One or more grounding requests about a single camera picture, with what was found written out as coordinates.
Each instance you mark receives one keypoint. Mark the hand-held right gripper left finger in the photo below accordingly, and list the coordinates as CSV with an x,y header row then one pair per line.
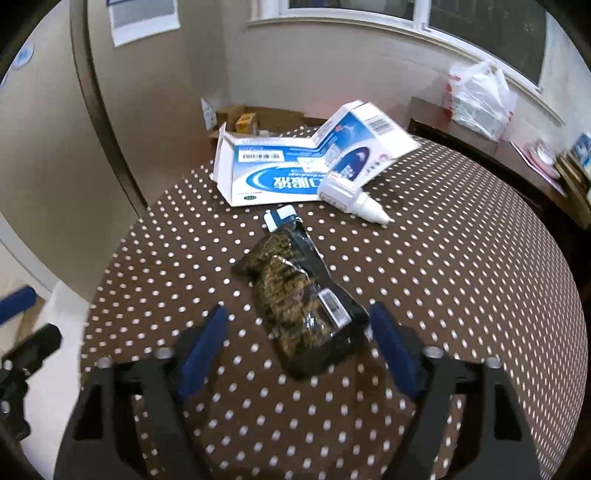
x,y
203,355

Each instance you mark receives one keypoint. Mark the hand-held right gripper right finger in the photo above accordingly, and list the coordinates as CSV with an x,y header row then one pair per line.
x,y
397,355

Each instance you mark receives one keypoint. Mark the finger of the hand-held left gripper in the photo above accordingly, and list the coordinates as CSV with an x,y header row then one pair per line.
x,y
34,344
16,302

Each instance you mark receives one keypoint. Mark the black snack packet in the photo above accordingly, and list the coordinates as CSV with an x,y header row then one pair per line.
x,y
295,295

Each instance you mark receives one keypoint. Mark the round table with patterned cloth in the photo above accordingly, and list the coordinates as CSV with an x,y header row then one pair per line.
x,y
461,277

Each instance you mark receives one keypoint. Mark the small blue white wrapper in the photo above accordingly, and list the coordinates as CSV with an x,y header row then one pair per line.
x,y
282,216

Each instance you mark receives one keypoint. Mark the white dropper bottle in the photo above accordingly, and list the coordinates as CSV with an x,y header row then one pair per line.
x,y
351,198

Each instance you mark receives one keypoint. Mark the flattened blue white box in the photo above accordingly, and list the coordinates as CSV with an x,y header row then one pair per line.
x,y
263,180

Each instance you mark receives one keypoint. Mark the blue white medicine box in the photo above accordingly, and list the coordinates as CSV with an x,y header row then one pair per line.
x,y
364,147

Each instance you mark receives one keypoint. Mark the dark wooden sideboard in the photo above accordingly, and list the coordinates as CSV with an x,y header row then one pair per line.
x,y
443,134

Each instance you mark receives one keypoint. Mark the pink mat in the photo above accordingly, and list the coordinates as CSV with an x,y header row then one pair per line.
x,y
531,170

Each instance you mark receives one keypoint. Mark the small yellow box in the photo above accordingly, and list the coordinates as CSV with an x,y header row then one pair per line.
x,y
245,123

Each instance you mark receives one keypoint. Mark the wooden shelf unit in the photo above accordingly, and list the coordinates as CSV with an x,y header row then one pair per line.
x,y
572,184

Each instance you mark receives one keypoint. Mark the cardboard box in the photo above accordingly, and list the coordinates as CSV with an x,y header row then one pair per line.
x,y
272,117

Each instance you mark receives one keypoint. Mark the white plastic bag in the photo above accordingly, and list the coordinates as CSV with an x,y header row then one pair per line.
x,y
480,99

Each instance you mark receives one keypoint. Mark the row of colourful boxes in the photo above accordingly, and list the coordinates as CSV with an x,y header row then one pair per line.
x,y
581,152

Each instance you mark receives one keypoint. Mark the white framed window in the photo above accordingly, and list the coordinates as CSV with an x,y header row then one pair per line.
x,y
485,37

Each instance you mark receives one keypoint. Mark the round wall sticker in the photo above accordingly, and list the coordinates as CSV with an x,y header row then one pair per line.
x,y
23,57

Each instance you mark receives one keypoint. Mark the white blue wall poster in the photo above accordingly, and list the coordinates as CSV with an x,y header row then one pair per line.
x,y
138,21

